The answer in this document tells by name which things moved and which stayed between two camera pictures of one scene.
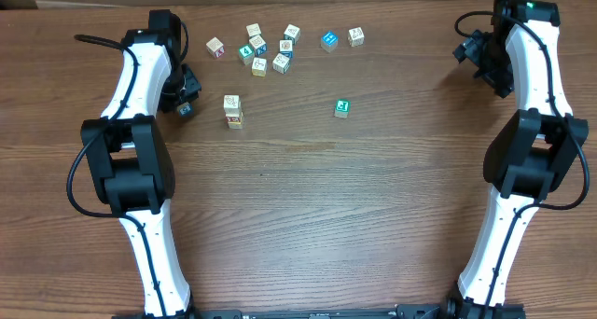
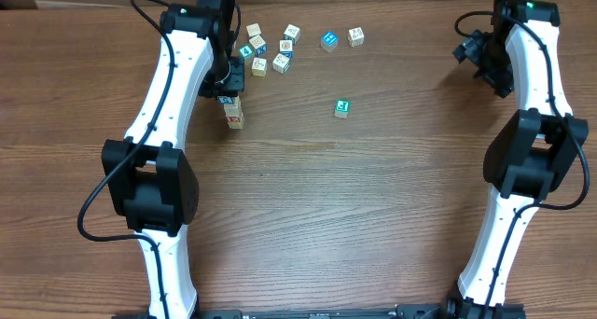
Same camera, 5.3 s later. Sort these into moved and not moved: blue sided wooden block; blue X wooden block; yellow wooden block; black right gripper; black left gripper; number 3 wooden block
Moved: blue sided wooden block; black left gripper
Not moved: yellow wooden block; black right gripper; number 3 wooden block; blue X wooden block
